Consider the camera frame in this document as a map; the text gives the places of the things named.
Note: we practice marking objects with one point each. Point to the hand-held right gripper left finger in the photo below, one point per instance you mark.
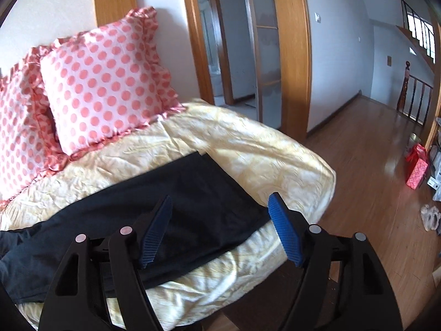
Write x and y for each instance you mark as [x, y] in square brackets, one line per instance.
[155, 236]

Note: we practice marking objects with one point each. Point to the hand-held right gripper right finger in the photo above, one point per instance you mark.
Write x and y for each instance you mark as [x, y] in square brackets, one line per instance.
[286, 226]

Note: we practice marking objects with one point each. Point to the dark navy pants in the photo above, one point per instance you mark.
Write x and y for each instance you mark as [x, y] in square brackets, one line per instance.
[193, 193]

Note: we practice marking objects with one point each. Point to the bed with yellow bedspread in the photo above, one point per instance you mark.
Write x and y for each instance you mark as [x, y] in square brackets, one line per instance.
[262, 155]

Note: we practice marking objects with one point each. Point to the red gift bag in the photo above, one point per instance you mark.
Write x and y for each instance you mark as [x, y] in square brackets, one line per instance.
[417, 167]

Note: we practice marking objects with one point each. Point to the metal bucket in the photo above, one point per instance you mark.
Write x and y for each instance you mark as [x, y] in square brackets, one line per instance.
[413, 139]

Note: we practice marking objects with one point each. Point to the stack of boxes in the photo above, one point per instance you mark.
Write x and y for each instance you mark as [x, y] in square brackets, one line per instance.
[436, 165]

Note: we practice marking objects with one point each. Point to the pink polka dot ruffled pillow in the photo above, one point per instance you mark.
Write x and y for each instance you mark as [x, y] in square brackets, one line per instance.
[20, 127]
[103, 82]

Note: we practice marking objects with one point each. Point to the frosted glass sliding door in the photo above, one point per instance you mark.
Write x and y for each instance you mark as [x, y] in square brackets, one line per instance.
[267, 48]

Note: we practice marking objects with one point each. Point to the wooden stair railing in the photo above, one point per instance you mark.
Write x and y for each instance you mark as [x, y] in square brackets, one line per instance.
[415, 94]

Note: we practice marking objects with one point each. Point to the wooden door frame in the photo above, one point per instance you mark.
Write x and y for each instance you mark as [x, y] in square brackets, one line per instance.
[293, 51]

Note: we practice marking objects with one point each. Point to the inner wooden doorway frame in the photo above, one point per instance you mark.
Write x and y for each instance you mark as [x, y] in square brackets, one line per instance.
[220, 41]

